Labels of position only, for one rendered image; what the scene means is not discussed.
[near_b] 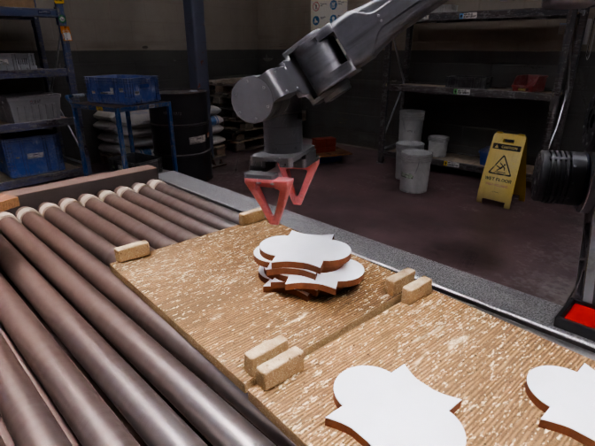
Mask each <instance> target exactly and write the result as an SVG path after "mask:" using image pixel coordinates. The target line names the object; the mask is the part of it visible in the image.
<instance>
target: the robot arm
mask: <svg viewBox="0 0 595 446"><path fill-rule="evenodd" d="M447 1H448V0H372V1H370V2H368V3H366V4H363V5H361V6H360V7H358V8H356V9H353V10H351V11H347V12H345V13H344V14H343V15H341V16H340V17H339V18H337V19H336V20H334V21H333V22H332V23H328V24H327V25H325V26H324V27H322V28H321V29H315V30H313V31H312V32H310V33H309V34H307V35H305V36H304V37H303V38H302V39H300V40H299V41H298V42H296V43H295V44H294V45H292V46H291V47H290V48H288V49H287V50H286V51H284V52H283V53H282V56H283V57H284V59H285V61H282V62H281V63H280V64H279V67H276V68H271V69H269V70H267V71H265V72H264V73H262V74H261V75H252V76H246V77H243V78H242V79H240V80H239V81H238V82H237V83H236V84H235V86H234V87H233V89H232V92H231V104H232V107H233V110H234V112H235V113H236V115H237V116H238V117H239V118H240V119H241V120H243V121H244V122H247V123H250V124H257V123H260V122H263V133H264V148H265V149H264V150H262V151H259V152H257V153H255V154H253V155H251V156H250V157H251V159H250V160H249V166H250V171H248V172H246V173H244V183H245V184H246V186H247V187H248V189H249V190H250V192H251V193H252V194H253V196H254V197H255V199H256V200H257V202H258V203H259V205H260V207H261V209H262V211H263V212H264V214H265V216H266V218H267V221H268V222H269V224H271V225H279V224H280V221H281V218H282V214H283V211H284V208H285V205H286V203H287V200H288V197H289V195H290V199H291V201H292V203H293V204H298V205H301V204H302V203H303V200H304V198H305V194H306V191H307V190H308V188H309V185H310V183H311V181H312V179H313V176H314V174H315V172H316V170H317V167H318V165H319V163H320V156H319V155H316V149H315V148H314V145H312V144H303V124H302V97H306V98H307V99H308V100H309V101H310V102H311V104H312V106H315V105H317V104H321V103H322V102H325V103H328V102H331V101H333V100H335V99H336V98H338V97H339V96H341V95H342V94H343V93H345V92H346V91H348V90H349V89H350V88H351V87H352V86H351V84H350V81H349V79H350V78H351V77H352V76H354V75H355V74H357V73H359V72H360V71H362V70H361V67H362V66H363V65H365V64H367V63H368V62H370V61H371V60H373V59H374V58H376V56H377V55H378V54H379V53H380V52H381V51H382V49H383V48H384V47H385V46H386V45H388V44H389V43H390V42H391V41H392V40H393V39H394V38H395V37H397V36H398V35H399V34H401V33H402V32H403V31H405V30H406V29H407V28H409V27H410V26H411V25H413V24H414V23H416V22H417V21H419V20H420V19H422V18H424V17H425V16H426V15H428V14H429V13H431V12H432V11H434V10H435V9H436V8H438V7H439V6H441V5H442V4H444V3H445V2H447ZM336 39H338V40H339V42H340V43H341V45H342V46H343V48H344V51H345V52H346V54H347V56H348V58H349V60H347V58H346V57H345V55H344V53H343V52H342V50H341V48H340V47H339V45H338V43H337V41H336ZM276 162H277V164H278V166H279V168H280V171H281V174H282V177H279V173H275V172H268V171H269V170H271V169H273V168H274V167H275V163H276ZM290 169H303V170H306V171H307V173H306V176H305V179H304V182H303V185H302V187H301V189H300V192H299V194H298V195H297V194H296V191H295V188H294V185H293V181H294V178H291V174H290ZM260 187H265V188H275V189H278V190H279V191H280V193H279V197H278V202H277V206H276V210H275V213H274V214H273V213H272V212H271V210H270V208H269V206H268V203H267V200H266V199H265V196H264V194H263V192H262V190H261V188H260Z"/></svg>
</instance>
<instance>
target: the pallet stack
mask: <svg viewBox="0 0 595 446"><path fill-rule="evenodd" d="M240 79H242V78H232V79H221V80H209V88H210V101H211V105H213V106H217V107H219V108H220V109H221V112H220V113H218V114H216V115H219V116H221V117H222V118H223V120H224V121H223V122H221V123H220V125H221V126H223V127H225V128H224V129H223V130H222V131H221V132H219V133H218V134H217V135H220V136H222V137H224V138H226V141H224V142H221V143H223V144H225V149H226V148H230V147H233V149H234V150H233V152H241V151H246V150H253V149H257V148H262V147H264V133H263V122H260V123H257V124H250V123H247V122H244V121H243V120H241V119H240V118H239V117H238V116H237V115H236V113H235V112H234V110H233V107H232V104H231V92H232V89H233V87H234V86H235V84H236V83H237V82H238V81H239V80H240ZM211 86H215V89H211ZM211 96H213V100H211ZM214 104H215V105H214ZM305 117H306V111H303V110H302V121H304V120H306V118H305ZM259 141H260V145H255V146H251V147H247V148H245V144H247V143H252V142H259Z"/></svg>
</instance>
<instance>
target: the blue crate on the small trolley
mask: <svg viewBox="0 0 595 446"><path fill-rule="evenodd" d="M84 77H85V79H84V80H85V81H84V82H86V86H85V87H87V90H86V91H88V95H87V98H88V102H91V103H98V104H121V105H136V104H147V103H153V102H159V100H161V97H160V94H159V89H158V86H159V84H158V76H156V75H133V74H110V75H97V76H84Z"/></svg>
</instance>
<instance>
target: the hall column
mask: <svg viewBox="0 0 595 446"><path fill-rule="evenodd" d="M183 10H184V20H185V31H186V42H187V52H188V63H189V83H190V88H196V89H205V90H207V92H206V95H207V108H208V119H209V120H210V122H209V132H210V147H211V148H212V149H211V158H212V169H213V168H218V167H222V166H225V165H227V164H226V163H223V162H222V159H220V162H219V161H215V160H214V151H213V128H212V120H211V114H210V110H211V101H210V88H209V75H208V62H207V49H206V37H205V13H204V0H183Z"/></svg>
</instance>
